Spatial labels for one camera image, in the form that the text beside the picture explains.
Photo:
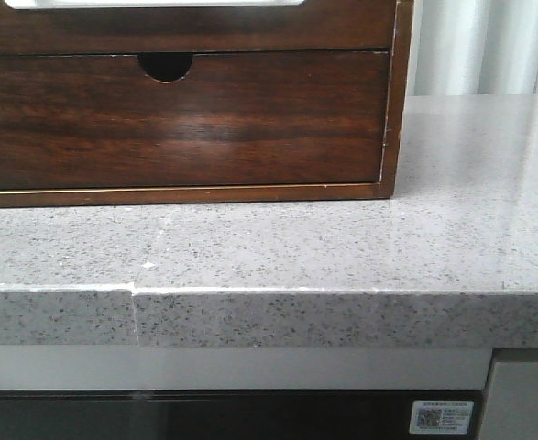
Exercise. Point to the black oven front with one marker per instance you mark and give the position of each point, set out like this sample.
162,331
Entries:
221,414

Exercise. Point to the dark wooden drawer cabinet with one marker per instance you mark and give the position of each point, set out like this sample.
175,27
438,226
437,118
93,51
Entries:
168,67

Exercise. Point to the grey cabinet door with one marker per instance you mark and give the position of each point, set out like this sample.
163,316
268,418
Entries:
511,406

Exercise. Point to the wooden drawer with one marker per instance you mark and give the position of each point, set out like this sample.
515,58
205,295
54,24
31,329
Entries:
311,25
87,122

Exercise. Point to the white drawer handle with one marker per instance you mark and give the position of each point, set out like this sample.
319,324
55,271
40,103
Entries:
95,4

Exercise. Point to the white QR code sticker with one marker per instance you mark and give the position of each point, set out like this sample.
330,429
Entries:
440,417

